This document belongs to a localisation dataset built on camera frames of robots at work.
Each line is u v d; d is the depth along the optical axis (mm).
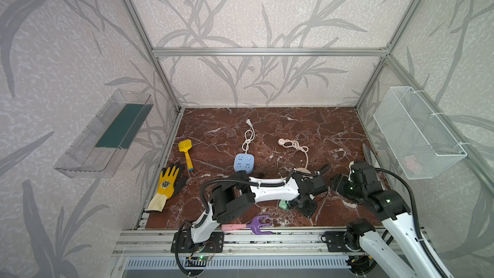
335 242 737
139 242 753
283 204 858
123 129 650
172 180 879
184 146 1010
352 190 622
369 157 958
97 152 654
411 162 738
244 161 938
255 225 769
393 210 494
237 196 523
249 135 1075
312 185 652
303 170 916
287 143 1025
